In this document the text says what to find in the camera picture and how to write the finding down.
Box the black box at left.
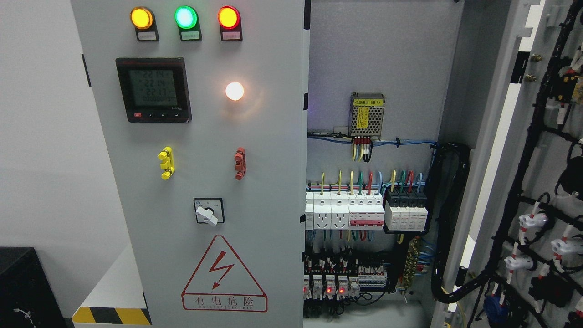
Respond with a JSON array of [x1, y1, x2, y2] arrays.
[[0, 247, 66, 328]]

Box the green indicator light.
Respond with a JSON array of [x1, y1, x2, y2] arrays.
[[174, 5, 202, 41]]

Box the relay row with red leds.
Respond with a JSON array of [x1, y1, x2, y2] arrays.
[[303, 273, 388, 300]]

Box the white rotary selector switch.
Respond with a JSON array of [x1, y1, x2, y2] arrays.
[[193, 198, 225, 226]]

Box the black surge protector modules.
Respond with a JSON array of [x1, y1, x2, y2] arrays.
[[384, 188, 428, 233]]

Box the brass ground terminal bar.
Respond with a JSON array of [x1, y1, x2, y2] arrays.
[[400, 236, 421, 293]]

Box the perforated metal power supply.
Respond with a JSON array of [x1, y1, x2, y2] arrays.
[[348, 92, 386, 137]]

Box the black corrugated cable conduit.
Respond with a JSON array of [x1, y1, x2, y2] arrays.
[[430, 143, 471, 305]]

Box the white socket breaker row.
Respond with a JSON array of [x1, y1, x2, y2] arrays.
[[305, 191, 385, 231]]

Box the yellow terminal connector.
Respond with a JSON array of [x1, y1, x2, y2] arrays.
[[158, 147, 175, 180]]

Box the grey cabinet door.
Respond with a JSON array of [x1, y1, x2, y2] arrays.
[[422, 0, 582, 328], [72, 0, 309, 328]]

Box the yellow indicator light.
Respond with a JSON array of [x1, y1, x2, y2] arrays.
[[130, 6, 159, 41]]

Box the red terminal connector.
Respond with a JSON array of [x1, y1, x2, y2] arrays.
[[234, 147, 246, 180]]

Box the red electric warning sticker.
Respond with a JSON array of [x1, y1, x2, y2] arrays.
[[182, 235, 268, 312]]

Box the black digital power meter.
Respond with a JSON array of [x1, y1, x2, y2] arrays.
[[115, 57, 191, 123]]

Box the white glowing indicator light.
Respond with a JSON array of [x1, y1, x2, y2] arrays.
[[225, 82, 245, 101]]

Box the red indicator light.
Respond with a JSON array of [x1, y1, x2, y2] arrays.
[[217, 5, 242, 41]]

